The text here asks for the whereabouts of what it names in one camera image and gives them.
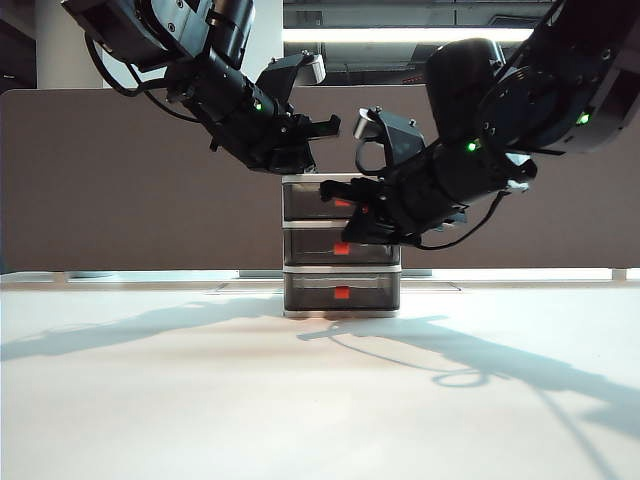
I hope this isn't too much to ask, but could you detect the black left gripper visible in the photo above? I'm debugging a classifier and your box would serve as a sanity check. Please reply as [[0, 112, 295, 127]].
[[264, 112, 343, 175]]

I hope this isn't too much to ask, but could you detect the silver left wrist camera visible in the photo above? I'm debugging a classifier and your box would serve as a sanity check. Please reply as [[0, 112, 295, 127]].
[[257, 49, 328, 109]]

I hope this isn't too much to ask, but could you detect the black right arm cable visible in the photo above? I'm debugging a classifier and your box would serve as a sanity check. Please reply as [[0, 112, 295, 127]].
[[413, 188, 506, 250]]

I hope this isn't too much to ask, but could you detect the table cable hatch cover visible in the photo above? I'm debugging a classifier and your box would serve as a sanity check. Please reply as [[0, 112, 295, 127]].
[[203, 282, 471, 297]]

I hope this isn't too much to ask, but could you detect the long ceiling light strip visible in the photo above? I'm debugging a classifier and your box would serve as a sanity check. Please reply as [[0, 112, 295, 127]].
[[282, 27, 537, 44]]

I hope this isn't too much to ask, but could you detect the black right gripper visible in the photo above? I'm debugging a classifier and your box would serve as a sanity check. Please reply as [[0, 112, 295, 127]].
[[319, 169, 426, 246]]

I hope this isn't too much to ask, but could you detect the small three-drawer storage cabinet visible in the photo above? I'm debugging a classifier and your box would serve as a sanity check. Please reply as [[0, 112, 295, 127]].
[[281, 173, 404, 320]]

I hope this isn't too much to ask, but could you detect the white round column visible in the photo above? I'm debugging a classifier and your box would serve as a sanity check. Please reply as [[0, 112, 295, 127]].
[[35, 0, 104, 91]]

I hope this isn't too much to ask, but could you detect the brown fabric desk partition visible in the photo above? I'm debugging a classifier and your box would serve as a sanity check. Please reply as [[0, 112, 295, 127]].
[[0, 83, 640, 275]]

